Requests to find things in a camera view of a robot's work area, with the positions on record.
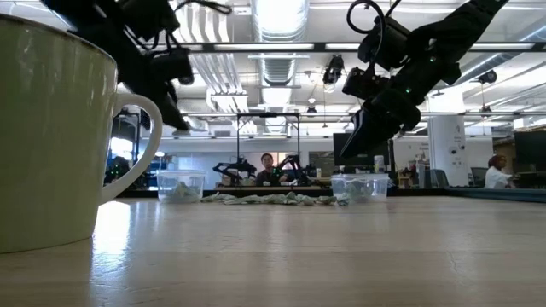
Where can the black background robot arm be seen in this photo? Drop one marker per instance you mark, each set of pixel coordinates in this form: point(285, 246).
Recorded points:
point(232, 168)
point(294, 168)

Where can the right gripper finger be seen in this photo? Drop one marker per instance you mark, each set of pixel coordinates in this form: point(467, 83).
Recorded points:
point(359, 123)
point(371, 134)

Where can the black computer monitor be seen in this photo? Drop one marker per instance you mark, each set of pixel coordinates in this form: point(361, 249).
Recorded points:
point(531, 149)
point(367, 162)

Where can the black metal rig frame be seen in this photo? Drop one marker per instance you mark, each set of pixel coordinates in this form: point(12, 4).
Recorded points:
point(205, 47)

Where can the black ceiling-hung camera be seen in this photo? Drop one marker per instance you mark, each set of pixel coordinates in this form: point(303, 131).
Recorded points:
point(186, 80)
point(487, 77)

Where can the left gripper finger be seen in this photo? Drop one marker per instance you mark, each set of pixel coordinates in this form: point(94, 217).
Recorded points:
point(172, 111)

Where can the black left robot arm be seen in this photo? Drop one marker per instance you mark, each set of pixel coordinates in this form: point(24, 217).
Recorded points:
point(94, 21)

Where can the small clear plastic container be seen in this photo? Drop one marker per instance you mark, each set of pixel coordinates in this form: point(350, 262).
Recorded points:
point(166, 177)

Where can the white bottle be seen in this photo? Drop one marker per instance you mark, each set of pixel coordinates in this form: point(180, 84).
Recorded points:
point(379, 164)

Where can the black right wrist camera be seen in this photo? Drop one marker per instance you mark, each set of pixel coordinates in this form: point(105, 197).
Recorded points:
point(364, 83)

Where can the cream ceramic mug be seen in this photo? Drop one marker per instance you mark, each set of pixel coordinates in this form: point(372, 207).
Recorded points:
point(51, 149)

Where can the grey office chair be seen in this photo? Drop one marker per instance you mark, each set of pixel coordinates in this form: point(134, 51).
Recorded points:
point(478, 175)

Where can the black background station frame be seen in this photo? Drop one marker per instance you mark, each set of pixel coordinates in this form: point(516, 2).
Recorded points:
point(268, 115)

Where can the small black ceiling lamp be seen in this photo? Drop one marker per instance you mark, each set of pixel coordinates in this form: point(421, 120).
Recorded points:
point(311, 110)

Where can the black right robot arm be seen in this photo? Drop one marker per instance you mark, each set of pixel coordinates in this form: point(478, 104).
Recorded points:
point(460, 25)

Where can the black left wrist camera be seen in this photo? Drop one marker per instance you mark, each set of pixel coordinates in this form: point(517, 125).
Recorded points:
point(168, 64)

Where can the silver air duct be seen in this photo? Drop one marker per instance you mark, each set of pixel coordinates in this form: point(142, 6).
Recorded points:
point(279, 25)

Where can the wide clear plastic container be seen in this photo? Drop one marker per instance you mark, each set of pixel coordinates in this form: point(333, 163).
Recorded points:
point(337, 181)

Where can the wooden background table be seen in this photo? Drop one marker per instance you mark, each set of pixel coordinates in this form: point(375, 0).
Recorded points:
point(273, 187)

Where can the person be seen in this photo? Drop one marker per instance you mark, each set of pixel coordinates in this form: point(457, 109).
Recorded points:
point(497, 175)
point(268, 170)

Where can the black equipment rack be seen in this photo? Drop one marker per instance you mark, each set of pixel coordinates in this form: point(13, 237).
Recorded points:
point(128, 128)

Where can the white round pillar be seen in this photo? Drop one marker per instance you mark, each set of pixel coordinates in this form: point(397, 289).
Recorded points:
point(448, 145)

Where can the green white sweetener packet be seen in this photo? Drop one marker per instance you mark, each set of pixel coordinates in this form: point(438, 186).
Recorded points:
point(357, 189)
point(343, 199)
point(292, 197)
point(181, 192)
point(213, 197)
point(264, 198)
point(309, 199)
point(326, 199)
point(236, 199)

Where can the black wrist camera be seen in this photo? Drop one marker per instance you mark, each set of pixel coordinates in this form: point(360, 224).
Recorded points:
point(364, 83)
point(168, 64)

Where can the black overhead rig camera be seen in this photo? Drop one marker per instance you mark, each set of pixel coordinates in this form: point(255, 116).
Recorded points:
point(333, 68)

